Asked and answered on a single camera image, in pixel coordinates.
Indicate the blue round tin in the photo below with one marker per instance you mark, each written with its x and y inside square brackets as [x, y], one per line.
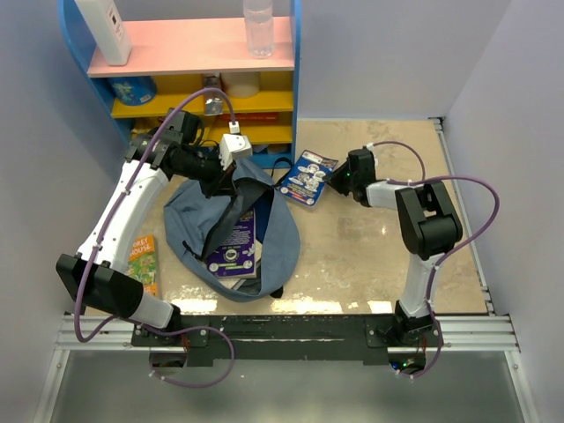
[133, 91]

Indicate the purple cover book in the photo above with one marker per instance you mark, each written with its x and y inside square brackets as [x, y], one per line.
[244, 233]

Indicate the white rectangular box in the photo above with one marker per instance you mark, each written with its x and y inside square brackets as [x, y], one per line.
[108, 30]

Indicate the blue cartoon book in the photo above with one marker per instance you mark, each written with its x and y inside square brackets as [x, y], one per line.
[305, 182]

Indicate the white coffee cover book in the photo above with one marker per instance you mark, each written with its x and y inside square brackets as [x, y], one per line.
[238, 283]

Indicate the yellow snack bag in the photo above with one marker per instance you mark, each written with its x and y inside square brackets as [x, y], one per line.
[147, 124]

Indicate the blue shelf unit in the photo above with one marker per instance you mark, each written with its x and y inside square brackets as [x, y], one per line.
[176, 53]

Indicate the aluminium frame rail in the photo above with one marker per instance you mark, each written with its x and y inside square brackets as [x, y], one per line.
[461, 333]

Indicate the red flat box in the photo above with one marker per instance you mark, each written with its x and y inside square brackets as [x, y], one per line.
[258, 117]

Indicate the clear plastic water bottle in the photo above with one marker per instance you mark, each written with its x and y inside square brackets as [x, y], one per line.
[259, 25]

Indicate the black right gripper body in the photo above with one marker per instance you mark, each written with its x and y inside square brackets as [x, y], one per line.
[342, 180]

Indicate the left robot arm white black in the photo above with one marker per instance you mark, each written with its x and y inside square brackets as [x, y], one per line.
[95, 276]

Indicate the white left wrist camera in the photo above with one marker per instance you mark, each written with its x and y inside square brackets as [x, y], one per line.
[233, 146]

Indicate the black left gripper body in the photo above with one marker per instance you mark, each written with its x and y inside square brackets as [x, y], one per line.
[210, 174]

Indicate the orange green children book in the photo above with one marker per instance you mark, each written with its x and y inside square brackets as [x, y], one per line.
[143, 264]

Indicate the blue fabric backpack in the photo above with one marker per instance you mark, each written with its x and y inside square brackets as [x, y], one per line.
[196, 226]

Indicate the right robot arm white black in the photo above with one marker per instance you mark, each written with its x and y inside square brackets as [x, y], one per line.
[429, 225]

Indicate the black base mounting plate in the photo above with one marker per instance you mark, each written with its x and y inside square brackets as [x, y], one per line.
[372, 339]

